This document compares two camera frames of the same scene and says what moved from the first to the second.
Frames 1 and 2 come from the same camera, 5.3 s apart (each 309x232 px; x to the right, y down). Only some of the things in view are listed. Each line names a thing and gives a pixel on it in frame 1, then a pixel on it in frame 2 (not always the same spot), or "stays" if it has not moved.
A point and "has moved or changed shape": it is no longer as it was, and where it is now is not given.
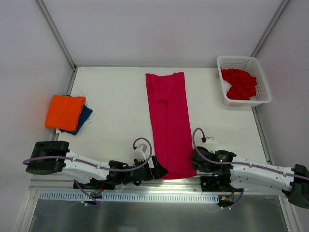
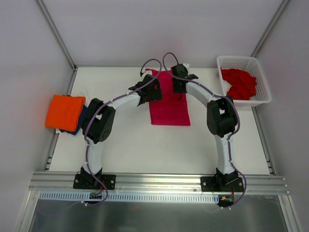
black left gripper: x=149 y=169 -> x=156 y=90
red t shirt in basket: x=243 y=84 stays
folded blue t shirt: x=86 y=112 stays
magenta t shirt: x=170 y=109 has moved or changed shape
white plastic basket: x=250 y=65 stays
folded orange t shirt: x=64 y=112 stays
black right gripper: x=196 y=159 -> x=178 y=88
